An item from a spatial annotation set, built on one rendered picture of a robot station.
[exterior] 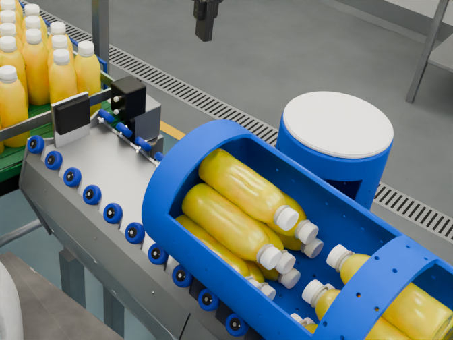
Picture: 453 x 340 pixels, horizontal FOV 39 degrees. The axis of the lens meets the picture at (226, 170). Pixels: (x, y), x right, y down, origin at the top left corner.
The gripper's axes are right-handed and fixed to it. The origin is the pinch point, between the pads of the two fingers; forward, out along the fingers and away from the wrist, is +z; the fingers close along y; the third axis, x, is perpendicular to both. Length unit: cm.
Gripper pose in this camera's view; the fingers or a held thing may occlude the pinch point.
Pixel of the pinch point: (205, 18)
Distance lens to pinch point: 105.8
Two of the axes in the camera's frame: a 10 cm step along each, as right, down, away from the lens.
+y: 8.5, -2.5, 4.6
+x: -5.1, -5.8, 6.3
